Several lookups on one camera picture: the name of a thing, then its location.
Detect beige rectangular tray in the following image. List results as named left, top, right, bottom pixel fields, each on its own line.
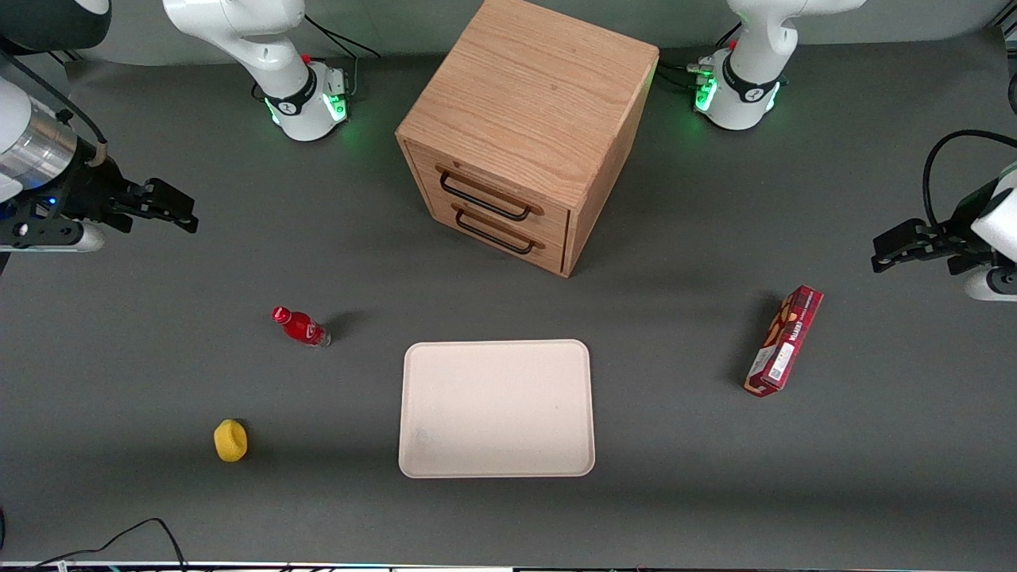
left=398, top=339, right=596, bottom=479

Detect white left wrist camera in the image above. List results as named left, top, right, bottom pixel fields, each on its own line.
left=965, top=266, right=1017, bottom=303

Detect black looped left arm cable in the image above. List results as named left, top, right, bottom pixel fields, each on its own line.
left=922, top=129, right=1017, bottom=233

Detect black cable at table edge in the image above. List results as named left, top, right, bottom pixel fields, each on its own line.
left=16, top=518, right=188, bottom=570

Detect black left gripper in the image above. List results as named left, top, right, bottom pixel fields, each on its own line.
left=872, top=179, right=998, bottom=275

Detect wooden drawer cabinet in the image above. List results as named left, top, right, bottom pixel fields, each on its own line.
left=395, top=0, right=660, bottom=278

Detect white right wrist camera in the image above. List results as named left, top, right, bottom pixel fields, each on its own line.
left=0, top=222, right=106, bottom=253

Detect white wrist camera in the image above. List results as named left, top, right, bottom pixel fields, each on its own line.
left=0, top=222, right=106, bottom=253
left=965, top=266, right=1017, bottom=303

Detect red snack box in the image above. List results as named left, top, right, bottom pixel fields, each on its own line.
left=744, top=284, right=824, bottom=398

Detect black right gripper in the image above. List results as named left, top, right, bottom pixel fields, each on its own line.
left=60, top=159, right=199, bottom=234

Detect yellow lemon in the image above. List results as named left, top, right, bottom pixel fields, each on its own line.
left=213, top=419, right=249, bottom=463

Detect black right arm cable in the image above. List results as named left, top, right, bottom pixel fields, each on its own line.
left=0, top=49, right=108, bottom=168

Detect black left arm base cables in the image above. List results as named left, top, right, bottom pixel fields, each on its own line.
left=655, top=22, right=744, bottom=95

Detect red plastic bottle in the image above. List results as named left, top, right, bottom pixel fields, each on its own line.
left=272, top=306, right=332, bottom=348

